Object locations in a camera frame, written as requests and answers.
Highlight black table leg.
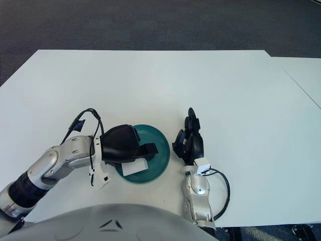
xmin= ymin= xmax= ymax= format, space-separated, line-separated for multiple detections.
xmin=225 ymin=225 xmax=243 ymax=241

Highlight white square charger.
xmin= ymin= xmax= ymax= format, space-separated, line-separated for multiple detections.
xmin=121 ymin=158 xmax=148 ymax=176

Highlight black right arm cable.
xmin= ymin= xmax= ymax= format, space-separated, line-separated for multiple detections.
xmin=208 ymin=168 xmax=230 ymax=221

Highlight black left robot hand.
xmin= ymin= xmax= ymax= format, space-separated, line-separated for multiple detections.
xmin=99 ymin=124 xmax=158 ymax=167

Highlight teal ribbed plate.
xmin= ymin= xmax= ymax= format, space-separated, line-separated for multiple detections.
xmin=114 ymin=124 xmax=171 ymax=186

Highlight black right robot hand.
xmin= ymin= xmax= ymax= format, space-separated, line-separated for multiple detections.
xmin=172 ymin=107 xmax=205 ymax=166

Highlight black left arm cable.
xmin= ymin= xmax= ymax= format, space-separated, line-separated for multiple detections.
xmin=61 ymin=108 xmax=105 ymax=188

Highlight grey robot torso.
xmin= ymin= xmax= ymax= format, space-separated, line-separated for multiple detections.
xmin=0 ymin=203 xmax=216 ymax=241

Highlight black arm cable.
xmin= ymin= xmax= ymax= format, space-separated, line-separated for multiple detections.
xmin=208 ymin=168 xmax=230 ymax=221
xmin=61 ymin=108 xmax=105 ymax=188

